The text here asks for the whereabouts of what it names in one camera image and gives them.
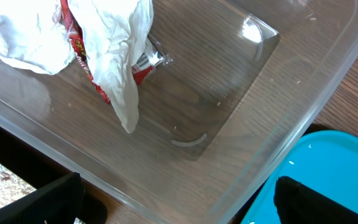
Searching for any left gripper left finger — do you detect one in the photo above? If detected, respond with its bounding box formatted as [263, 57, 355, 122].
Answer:
[0, 172, 85, 224]

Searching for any clear plastic bin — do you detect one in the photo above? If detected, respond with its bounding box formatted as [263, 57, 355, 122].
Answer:
[0, 0, 358, 223]

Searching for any red snack wrapper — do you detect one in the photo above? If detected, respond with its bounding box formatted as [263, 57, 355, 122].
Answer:
[60, 0, 165, 104]

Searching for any white napkin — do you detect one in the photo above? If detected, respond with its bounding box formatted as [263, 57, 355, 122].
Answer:
[0, 0, 154, 133]

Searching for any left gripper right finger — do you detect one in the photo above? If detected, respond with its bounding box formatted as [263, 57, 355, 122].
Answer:
[273, 176, 358, 224]

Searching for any teal plastic serving tray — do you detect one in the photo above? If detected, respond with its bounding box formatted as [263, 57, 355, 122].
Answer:
[242, 131, 358, 224]

